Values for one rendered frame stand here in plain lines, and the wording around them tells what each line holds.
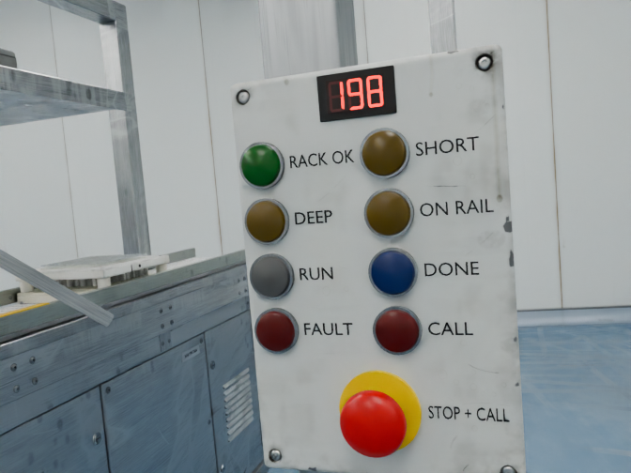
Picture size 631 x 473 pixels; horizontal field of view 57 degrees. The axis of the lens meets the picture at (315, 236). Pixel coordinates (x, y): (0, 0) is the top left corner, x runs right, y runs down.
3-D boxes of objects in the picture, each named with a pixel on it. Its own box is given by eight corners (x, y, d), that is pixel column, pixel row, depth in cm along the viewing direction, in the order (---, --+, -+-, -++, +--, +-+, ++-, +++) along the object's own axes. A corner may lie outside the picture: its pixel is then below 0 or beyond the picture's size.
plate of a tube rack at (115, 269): (104, 278, 123) (103, 268, 123) (14, 282, 131) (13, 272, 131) (170, 262, 146) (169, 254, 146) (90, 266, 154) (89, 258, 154)
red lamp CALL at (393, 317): (420, 355, 35) (416, 310, 35) (375, 355, 36) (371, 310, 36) (422, 351, 36) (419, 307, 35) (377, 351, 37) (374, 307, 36)
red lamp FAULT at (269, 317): (294, 354, 37) (291, 312, 37) (255, 353, 38) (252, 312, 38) (299, 350, 38) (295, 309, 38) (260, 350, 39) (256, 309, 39)
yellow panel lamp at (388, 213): (411, 236, 34) (407, 189, 34) (365, 237, 35) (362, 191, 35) (413, 234, 35) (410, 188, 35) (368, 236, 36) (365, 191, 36)
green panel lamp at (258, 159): (280, 185, 37) (276, 141, 36) (240, 189, 38) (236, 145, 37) (284, 185, 37) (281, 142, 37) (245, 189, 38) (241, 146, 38)
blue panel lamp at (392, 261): (415, 296, 35) (412, 250, 34) (370, 297, 36) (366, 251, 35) (418, 293, 35) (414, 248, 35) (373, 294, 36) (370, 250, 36)
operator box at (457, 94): (527, 490, 34) (501, 41, 33) (263, 469, 40) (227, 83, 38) (524, 446, 40) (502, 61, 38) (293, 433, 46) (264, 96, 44)
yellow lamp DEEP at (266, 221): (284, 242, 37) (281, 198, 37) (245, 244, 38) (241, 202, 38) (289, 240, 38) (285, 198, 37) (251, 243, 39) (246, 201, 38)
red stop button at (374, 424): (406, 465, 34) (401, 397, 33) (339, 461, 35) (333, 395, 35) (417, 433, 38) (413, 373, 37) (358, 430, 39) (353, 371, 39)
